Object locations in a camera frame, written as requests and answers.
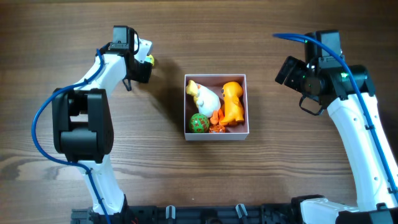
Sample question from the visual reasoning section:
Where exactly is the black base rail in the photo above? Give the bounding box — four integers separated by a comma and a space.
70, 203, 303, 224

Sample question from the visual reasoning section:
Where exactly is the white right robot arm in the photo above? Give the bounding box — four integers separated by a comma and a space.
275, 56, 397, 223

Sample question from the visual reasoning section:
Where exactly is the white duck toy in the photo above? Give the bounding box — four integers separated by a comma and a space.
186, 80, 221, 125

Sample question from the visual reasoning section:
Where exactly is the orange dinosaur toy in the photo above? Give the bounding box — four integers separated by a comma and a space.
219, 82, 244, 126

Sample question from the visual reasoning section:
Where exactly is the orange round plastic toy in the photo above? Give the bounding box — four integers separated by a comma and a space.
209, 124, 226, 133

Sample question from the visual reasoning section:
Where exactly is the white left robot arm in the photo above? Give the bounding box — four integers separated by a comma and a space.
51, 54, 154, 223

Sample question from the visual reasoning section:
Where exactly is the yellow rattle drum toy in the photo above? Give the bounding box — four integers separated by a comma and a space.
146, 55, 155, 66

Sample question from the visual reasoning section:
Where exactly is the white box with brown interior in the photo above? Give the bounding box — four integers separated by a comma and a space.
183, 74, 249, 141

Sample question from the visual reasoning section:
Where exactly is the green number ball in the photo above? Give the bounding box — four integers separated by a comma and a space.
188, 113, 210, 133

